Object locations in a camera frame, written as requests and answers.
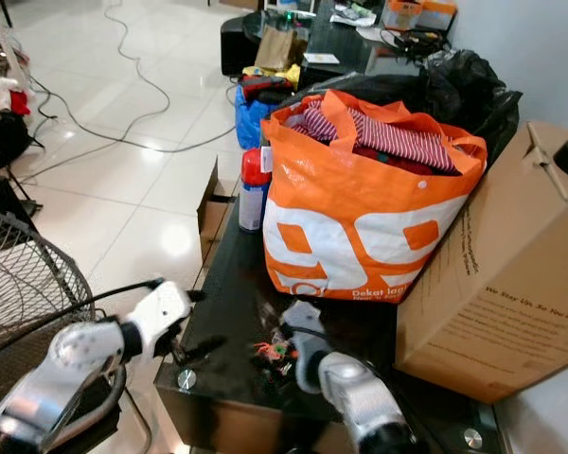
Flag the orange box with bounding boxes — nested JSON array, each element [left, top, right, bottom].
[[380, 0, 458, 31]]

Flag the standing fan wire guard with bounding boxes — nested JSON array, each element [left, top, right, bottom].
[[0, 207, 98, 454]]

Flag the brown paper bag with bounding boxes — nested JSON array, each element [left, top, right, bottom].
[[255, 26, 310, 74]]

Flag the black floor cable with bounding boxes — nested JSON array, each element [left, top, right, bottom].
[[28, 0, 238, 183]]

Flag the black plastic rubbish bag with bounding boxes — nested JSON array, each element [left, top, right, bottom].
[[298, 47, 523, 169]]

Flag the orange and white shopping bag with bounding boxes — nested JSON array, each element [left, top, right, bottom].
[[259, 89, 489, 305]]

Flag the black glass table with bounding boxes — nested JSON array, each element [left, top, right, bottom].
[[154, 172, 514, 454]]

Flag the red striped cloth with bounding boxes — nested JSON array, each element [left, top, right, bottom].
[[292, 104, 460, 177]]

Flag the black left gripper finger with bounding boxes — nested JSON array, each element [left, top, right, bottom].
[[187, 335, 230, 364]]

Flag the pile of clothes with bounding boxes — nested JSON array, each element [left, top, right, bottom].
[[0, 9, 31, 119]]

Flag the small open cardboard box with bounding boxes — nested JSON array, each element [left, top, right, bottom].
[[195, 159, 236, 268]]

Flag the black speaker box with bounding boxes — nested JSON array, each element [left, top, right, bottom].
[[220, 13, 262, 79]]

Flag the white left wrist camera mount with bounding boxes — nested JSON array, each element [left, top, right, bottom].
[[130, 280, 196, 362]]

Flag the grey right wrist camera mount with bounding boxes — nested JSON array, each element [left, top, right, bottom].
[[282, 300, 334, 391]]

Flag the large brown cardboard box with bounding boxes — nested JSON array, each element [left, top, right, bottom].
[[395, 119, 568, 405]]

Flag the black desk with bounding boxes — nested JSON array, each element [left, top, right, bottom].
[[298, 0, 455, 88]]

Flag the spray can with red cap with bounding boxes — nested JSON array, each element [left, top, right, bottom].
[[238, 148, 273, 235]]

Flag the blue bag with clothes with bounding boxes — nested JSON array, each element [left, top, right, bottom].
[[234, 74, 280, 150]]

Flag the yellow cloth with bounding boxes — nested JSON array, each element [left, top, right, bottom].
[[241, 63, 304, 93]]

